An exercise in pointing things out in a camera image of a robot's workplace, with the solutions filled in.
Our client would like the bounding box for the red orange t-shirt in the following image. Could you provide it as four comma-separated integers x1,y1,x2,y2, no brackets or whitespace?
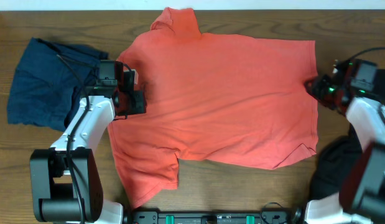
108,7,318,208

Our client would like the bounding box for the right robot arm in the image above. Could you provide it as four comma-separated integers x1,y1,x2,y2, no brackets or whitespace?
304,59,385,223

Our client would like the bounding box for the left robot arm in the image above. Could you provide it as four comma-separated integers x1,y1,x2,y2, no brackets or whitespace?
29,60,146,223

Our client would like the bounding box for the folded navy blue garment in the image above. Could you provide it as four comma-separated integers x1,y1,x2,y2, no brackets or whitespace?
7,38,108,131

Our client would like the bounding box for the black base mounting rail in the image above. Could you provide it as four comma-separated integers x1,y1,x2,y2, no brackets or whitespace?
123,202,304,224

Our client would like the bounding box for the black garment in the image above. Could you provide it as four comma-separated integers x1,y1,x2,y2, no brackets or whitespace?
310,69,385,200

